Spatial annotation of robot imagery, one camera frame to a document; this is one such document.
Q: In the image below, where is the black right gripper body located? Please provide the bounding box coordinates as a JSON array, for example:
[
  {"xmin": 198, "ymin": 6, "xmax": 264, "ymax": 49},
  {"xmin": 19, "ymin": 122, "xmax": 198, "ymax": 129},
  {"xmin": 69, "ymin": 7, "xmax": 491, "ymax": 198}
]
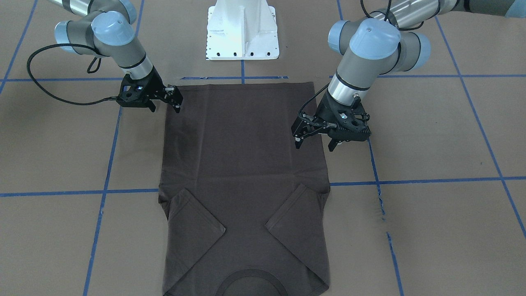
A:
[{"xmin": 122, "ymin": 66, "xmax": 183, "ymax": 107}]

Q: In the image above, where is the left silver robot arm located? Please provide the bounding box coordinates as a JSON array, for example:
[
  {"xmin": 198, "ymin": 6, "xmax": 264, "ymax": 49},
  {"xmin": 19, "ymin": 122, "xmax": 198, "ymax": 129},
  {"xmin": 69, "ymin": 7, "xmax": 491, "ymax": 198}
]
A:
[{"xmin": 291, "ymin": 0, "xmax": 525, "ymax": 151}]

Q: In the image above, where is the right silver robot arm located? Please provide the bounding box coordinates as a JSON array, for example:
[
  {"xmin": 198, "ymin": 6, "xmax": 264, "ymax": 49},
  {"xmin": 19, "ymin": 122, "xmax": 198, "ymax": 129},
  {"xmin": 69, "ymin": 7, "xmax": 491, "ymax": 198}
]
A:
[{"xmin": 53, "ymin": 0, "xmax": 183, "ymax": 113}]

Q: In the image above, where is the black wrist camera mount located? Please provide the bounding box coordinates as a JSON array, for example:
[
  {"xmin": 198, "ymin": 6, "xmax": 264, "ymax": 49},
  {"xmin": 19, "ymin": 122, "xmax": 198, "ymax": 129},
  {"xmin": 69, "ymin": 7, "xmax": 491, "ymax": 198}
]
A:
[{"xmin": 328, "ymin": 103, "xmax": 371, "ymax": 142}]

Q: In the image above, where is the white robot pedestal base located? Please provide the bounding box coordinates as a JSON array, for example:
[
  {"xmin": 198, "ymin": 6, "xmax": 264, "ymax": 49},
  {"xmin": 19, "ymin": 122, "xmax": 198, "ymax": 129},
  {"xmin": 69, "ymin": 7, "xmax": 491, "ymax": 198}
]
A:
[{"xmin": 205, "ymin": 0, "xmax": 280, "ymax": 60}]

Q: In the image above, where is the dark brown t-shirt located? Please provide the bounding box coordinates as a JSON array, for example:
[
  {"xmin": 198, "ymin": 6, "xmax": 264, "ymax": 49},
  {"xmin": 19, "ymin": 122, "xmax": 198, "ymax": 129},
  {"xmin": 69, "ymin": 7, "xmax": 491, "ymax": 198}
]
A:
[{"xmin": 159, "ymin": 82, "xmax": 330, "ymax": 296}]

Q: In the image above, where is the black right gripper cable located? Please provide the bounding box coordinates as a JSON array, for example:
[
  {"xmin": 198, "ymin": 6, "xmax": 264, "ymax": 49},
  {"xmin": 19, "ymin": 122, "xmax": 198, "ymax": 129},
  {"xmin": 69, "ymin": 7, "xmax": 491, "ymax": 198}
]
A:
[{"xmin": 27, "ymin": 43, "xmax": 124, "ymax": 106}]

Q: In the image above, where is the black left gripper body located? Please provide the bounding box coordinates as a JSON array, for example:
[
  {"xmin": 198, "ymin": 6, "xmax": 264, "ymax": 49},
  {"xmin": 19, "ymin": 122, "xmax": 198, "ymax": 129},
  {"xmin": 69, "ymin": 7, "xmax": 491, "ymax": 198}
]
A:
[{"xmin": 292, "ymin": 92, "xmax": 362, "ymax": 139}]

